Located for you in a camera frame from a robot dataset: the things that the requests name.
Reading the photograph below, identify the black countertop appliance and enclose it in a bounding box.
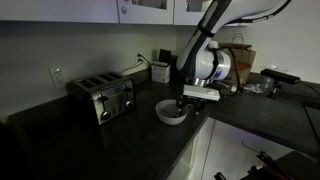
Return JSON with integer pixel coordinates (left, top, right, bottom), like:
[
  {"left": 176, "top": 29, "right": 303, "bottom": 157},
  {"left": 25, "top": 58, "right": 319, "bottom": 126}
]
[{"left": 158, "top": 48, "right": 178, "bottom": 68}]

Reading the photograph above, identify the white wall outlet with plugs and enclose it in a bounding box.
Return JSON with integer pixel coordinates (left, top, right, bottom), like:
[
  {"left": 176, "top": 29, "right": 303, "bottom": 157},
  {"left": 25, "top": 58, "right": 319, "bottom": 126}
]
[{"left": 135, "top": 52, "right": 145, "bottom": 66}]

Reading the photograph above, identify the white base cabinet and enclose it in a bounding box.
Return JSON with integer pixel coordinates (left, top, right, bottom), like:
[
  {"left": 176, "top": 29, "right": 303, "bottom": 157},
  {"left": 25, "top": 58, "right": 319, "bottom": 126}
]
[{"left": 165, "top": 115, "right": 295, "bottom": 180}]

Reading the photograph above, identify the crumpled clear plastic wrapper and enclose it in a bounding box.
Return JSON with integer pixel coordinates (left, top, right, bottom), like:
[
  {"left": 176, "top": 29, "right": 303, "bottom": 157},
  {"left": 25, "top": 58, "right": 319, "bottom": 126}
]
[{"left": 242, "top": 82, "right": 265, "bottom": 95}]

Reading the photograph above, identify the black stereo camera bar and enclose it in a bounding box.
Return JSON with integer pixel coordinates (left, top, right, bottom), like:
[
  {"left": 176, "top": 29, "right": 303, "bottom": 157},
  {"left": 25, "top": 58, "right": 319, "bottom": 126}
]
[{"left": 260, "top": 68, "right": 302, "bottom": 85}]

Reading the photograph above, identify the black toaster power cable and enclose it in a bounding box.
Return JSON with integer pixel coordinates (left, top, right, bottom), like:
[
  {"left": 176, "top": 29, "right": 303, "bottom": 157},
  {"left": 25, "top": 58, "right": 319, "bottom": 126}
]
[{"left": 118, "top": 59, "right": 145, "bottom": 75}]

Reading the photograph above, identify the empty white wall outlet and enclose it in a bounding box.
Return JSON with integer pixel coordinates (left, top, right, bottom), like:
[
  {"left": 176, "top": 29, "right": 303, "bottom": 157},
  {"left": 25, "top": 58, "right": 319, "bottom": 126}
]
[{"left": 48, "top": 64, "right": 67, "bottom": 89}]

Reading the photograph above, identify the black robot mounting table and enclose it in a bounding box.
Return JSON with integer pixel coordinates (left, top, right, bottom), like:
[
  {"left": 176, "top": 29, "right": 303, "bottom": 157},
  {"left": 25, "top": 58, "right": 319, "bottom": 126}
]
[{"left": 246, "top": 150, "right": 320, "bottom": 180}]

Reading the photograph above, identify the silver four-slot toaster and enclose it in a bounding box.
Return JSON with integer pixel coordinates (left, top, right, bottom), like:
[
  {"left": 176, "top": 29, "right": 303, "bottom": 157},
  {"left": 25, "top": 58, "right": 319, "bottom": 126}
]
[{"left": 67, "top": 71, "right": 137, "bottom": 126}]

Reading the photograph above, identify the small white box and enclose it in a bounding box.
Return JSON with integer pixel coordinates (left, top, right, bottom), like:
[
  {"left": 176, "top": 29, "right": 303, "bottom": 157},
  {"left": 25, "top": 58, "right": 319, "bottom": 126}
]
[{"left": 150, "top": 60, "right": 171, "bottom": 84}]

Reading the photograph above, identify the wide white wall cabinet door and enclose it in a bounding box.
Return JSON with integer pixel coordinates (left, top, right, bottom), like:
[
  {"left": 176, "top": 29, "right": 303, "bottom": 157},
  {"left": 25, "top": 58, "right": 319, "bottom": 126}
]
[{"left": 0, "top": 0, "right": 120, "bottom": 25}]

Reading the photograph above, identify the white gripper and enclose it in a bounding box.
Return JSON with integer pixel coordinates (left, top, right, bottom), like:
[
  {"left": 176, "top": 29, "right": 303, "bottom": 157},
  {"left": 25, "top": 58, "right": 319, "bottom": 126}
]
[{"left": 176, "top": 83, "right": 221, "bottom": 119}]

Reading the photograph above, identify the black cable on robot arm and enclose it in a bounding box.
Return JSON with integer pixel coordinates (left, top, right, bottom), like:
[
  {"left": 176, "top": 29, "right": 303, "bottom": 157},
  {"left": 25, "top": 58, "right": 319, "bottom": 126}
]
[{"left": 225, "top": 0, "right": 293, "bottom": 25}]

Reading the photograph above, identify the white bowl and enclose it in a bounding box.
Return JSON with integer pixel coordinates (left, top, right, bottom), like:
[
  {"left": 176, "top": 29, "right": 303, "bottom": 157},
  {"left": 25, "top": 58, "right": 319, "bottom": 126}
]
[{"left": 154, "top": 98, "right": 190, "bottom": 126}]

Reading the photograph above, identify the black plugged cable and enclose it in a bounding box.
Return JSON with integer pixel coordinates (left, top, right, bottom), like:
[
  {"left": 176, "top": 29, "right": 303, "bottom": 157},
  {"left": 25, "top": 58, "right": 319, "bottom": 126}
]
[{"left": 137, "top": 52, "right": 154, "bottom": 66}]

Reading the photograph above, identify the brown paper bag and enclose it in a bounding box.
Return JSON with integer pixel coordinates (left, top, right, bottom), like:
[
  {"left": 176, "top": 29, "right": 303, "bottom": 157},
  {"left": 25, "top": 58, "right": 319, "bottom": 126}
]
[{"left": 218, "top": 32, "right": 258, "bottom": 86}]

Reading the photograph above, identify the small black camera stand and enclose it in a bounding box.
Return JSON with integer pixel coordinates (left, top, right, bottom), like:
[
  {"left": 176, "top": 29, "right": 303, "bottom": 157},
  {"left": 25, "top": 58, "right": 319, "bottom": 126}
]
[{"left": 266, "top": 80, "right": 282, "bottom": 100}]

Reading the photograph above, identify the white glass-front cabinet door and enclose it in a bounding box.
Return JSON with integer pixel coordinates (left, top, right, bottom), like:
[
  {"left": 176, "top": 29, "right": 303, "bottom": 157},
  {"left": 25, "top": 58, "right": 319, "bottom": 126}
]
[
  {"left": 173, "top": 0, "right": 215, "bottom": 26},
  {"left": 116, "top": 0, "right": 175, "bottom": 26}
]

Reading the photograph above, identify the clear glass container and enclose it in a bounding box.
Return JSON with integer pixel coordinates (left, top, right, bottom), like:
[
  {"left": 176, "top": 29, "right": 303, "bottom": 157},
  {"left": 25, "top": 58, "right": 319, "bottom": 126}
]
[{"left": 262, "top": 64, "right": 290, "bottom": 92}]

